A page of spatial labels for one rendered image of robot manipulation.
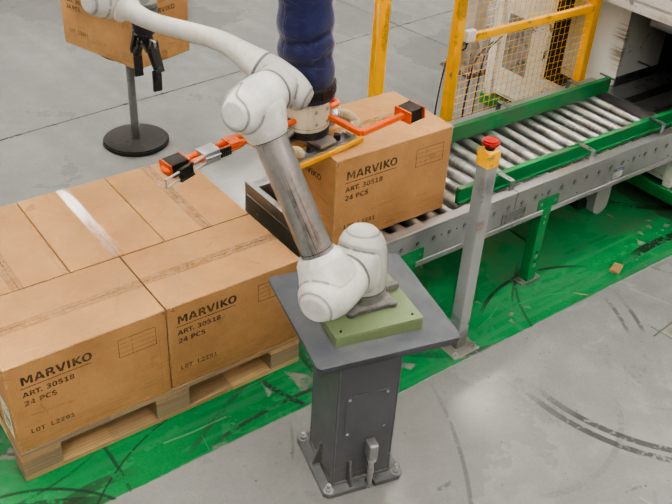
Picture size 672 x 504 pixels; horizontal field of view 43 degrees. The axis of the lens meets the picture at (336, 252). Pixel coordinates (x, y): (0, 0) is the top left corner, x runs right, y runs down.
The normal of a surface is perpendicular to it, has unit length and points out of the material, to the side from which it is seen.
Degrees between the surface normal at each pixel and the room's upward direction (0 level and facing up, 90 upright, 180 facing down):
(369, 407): 90
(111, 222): 0
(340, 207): 90
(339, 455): 91
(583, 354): 0
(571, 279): 0
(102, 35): 90
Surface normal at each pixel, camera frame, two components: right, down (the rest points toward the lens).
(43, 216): 0.05, -0.82
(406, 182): 0.58, 0.49
